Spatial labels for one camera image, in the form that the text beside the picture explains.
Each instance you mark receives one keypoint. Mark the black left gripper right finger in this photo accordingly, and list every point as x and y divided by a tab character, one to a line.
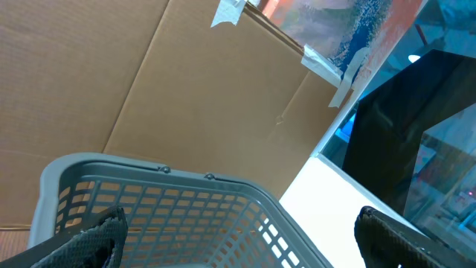
386	243

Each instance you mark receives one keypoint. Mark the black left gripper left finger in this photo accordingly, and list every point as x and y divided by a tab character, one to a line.
96	242

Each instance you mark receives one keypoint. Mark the grey plastic mesh basket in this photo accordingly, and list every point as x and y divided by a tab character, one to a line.
175	218

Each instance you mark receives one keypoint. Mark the brown cardboard sheet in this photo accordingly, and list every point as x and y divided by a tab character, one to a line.
152	80

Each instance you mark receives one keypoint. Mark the white tape strip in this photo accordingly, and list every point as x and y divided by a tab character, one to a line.
320	65

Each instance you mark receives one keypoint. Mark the colourful painted poster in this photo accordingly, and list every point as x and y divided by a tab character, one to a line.
337	29

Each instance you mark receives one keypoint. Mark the grey tape strip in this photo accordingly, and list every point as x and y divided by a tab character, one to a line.
228	11

